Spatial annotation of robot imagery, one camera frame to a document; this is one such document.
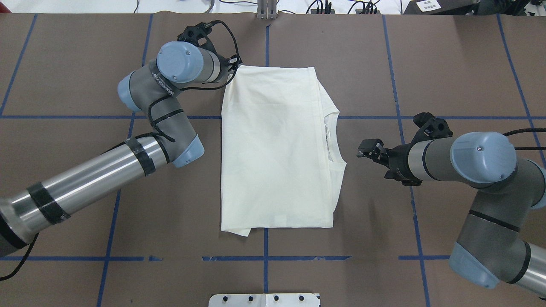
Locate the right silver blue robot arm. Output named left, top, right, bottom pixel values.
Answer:
left=357, top=131, right=546, bottom=299

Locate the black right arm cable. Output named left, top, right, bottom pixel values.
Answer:
left=503, top=127, right=546, bottom=151

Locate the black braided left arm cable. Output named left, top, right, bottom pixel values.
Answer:
left=147, top=20, right=243, bottom=143

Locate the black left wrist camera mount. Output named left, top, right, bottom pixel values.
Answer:
left=176, top=23, right=216, bottom=51

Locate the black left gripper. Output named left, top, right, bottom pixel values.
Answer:
left=217, top=58, right=238, bottom=82

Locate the white mounting plate with bolts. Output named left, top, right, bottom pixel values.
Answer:
left=208, top=293, right=321, bottom=307

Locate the cream long-sleeve cat shirt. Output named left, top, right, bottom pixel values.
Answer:
left=221, top=66, right=346, bottom=237

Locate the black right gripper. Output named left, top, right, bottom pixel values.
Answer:
left=357, top=139, right=423, bottom=187

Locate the aluminium frame post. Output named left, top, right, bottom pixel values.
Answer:
left=256, top=0, right=278, bottom=20

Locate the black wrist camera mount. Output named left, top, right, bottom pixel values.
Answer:
left=411, top=112, right=453, bottom=144
left=176, top=23, right=216, bottom=51

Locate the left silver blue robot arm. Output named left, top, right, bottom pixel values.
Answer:
left=1, top=41, right=242, bottom=256

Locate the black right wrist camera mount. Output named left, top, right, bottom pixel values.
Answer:
left=411, top=112, right=453, bottom=144

